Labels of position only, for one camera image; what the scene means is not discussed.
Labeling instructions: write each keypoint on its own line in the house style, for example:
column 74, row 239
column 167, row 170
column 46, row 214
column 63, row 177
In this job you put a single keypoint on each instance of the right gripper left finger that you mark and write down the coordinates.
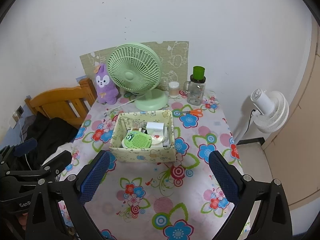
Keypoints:
column 45, row 219

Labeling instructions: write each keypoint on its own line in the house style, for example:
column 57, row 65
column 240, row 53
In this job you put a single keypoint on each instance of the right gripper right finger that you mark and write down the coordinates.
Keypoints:
column 273, row 220

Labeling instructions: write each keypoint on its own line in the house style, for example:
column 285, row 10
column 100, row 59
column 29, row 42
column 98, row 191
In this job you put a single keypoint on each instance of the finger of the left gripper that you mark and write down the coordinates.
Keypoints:
column 59, row 162
column 25, row 147

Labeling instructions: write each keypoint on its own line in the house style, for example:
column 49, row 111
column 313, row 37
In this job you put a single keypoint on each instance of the green perforated plastic case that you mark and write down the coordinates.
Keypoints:
column 138, row 140

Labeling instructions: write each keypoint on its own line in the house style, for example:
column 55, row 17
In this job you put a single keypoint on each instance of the round cream bear case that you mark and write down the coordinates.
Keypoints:
column 156, row 139

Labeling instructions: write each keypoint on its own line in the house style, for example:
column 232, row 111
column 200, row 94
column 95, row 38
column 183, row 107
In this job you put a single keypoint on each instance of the white 45W power adapter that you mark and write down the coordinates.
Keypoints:
column 155, row 128

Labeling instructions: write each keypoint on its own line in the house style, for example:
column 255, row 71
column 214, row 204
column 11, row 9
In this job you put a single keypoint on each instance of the white rounded earbuds case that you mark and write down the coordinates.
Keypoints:
column 125, row 143

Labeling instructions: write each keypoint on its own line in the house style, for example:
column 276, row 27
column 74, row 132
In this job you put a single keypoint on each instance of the small white charger block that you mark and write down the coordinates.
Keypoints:
column 166, row 137

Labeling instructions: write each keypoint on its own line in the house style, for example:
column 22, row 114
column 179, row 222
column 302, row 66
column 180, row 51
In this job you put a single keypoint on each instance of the green cartoon storage box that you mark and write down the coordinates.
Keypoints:
column 154, row 154

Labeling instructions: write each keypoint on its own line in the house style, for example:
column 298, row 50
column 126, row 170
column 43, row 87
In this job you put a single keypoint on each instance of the wooden chair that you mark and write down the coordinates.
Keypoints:
column 71, row 104

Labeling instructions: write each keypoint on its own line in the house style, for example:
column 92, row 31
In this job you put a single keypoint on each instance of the purple plush toy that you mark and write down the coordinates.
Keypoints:
column 106, row 89

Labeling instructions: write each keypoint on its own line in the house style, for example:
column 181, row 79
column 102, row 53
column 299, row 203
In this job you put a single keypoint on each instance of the white floor fan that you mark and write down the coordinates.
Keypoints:
column 271, row 111

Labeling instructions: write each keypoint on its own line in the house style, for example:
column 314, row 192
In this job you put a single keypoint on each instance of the green desk fan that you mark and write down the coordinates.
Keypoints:
column 137, row 69

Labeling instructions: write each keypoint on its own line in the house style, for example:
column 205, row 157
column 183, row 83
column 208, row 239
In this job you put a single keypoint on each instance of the cotton swab container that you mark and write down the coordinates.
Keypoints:
column 173, row 88

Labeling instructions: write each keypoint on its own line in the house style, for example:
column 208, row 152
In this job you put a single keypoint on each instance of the glass mason jar mug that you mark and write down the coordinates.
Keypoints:
column 195, row 87

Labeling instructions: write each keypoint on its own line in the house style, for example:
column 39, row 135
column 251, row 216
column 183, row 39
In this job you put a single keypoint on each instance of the orange handled scissors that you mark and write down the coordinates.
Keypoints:
column 196, row 112

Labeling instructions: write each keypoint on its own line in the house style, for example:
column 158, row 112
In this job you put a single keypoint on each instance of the beige cartoon wall mat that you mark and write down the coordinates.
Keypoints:
column 173, row 55

